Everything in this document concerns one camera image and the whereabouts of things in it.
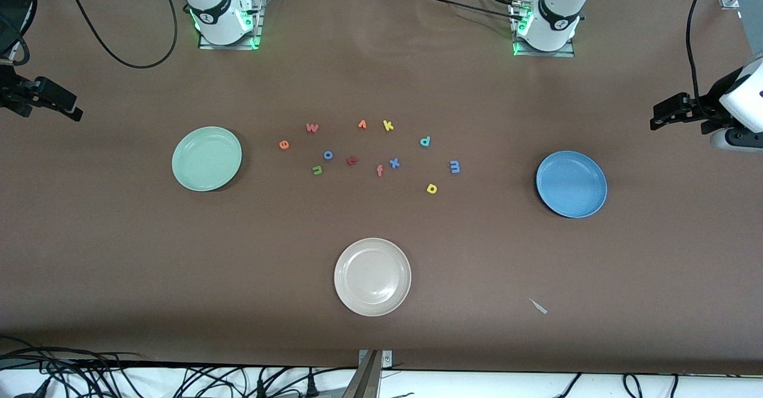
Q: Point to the green plate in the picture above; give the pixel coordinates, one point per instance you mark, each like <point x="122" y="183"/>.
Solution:
<point x="205" y="159"/>

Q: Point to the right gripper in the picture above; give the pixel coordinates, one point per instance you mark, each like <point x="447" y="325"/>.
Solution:
<point x="13" y="93"/>

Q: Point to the grey camera pole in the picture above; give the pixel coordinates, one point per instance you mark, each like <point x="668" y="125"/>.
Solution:
<point x="365" y="380"/>

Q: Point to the small metal bracket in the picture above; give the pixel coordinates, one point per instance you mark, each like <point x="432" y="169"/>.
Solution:
<point x="387" y="359"/>

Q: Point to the blue plate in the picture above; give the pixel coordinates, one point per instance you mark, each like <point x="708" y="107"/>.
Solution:
<point x="571" y="184"/>

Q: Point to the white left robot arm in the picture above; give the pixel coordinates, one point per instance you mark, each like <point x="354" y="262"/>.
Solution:
<point x="557" y="16"/>

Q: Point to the beige plate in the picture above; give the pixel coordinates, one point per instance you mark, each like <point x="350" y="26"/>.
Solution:
<point x="372" y="277"/>

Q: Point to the black power plug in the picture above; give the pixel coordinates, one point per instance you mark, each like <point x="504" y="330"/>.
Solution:
<point x="310" y="386"/>
<point x="260" y="388"/>

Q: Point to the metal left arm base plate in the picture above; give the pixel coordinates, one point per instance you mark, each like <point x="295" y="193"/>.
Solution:
<point x="545" y="54"/>

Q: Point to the white paper scrap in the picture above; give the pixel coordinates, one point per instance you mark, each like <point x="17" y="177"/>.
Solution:
<point x="539" y="307"/>

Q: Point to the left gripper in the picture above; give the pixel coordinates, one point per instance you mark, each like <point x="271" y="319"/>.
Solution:
<point x="709" y="107"/>

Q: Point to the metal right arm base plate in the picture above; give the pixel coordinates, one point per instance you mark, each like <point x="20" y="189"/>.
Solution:
<point x="257" y="22"/>

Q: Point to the blue letter m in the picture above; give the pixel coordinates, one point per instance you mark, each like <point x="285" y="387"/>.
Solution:
<point x="455" y="166"/>

